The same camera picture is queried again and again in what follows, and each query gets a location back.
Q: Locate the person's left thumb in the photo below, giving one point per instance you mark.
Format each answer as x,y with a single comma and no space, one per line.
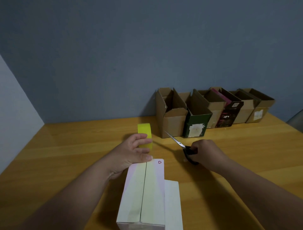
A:
143,158

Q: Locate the white cardboard piece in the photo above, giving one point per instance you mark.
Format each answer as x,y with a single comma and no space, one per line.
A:
173,206

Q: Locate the white tall carton box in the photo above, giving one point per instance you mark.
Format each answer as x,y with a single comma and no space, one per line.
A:
144,194

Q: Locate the person's left middle finger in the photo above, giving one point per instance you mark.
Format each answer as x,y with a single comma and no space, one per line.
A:
140,136

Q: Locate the tall open brown cardboard box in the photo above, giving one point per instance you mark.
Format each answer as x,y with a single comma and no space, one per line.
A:
172,123

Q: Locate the green open cardboard box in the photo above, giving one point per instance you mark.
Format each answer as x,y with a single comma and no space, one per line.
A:
196,125

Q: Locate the yellow tape roll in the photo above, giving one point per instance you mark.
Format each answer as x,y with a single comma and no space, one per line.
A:
144,130

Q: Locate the person's right fingers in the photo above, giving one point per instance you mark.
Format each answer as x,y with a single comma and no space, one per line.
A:
193,149

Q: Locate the person's left hand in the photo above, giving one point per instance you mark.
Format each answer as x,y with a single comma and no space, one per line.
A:
123,154

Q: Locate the person's right hand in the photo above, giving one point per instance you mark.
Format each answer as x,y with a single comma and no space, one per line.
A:
208,154

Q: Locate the person's left forearm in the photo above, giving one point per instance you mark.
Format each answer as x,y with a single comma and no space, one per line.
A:
71,201

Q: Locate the black and pink cardboard box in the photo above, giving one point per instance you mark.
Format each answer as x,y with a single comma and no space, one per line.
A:
228,116

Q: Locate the person's right forearm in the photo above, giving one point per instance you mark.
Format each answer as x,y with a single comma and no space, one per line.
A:
260,199

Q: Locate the grey chair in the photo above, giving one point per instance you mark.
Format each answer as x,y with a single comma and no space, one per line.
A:
296,122

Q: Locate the brown box with white label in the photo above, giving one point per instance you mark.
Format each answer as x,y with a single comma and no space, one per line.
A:
260,111

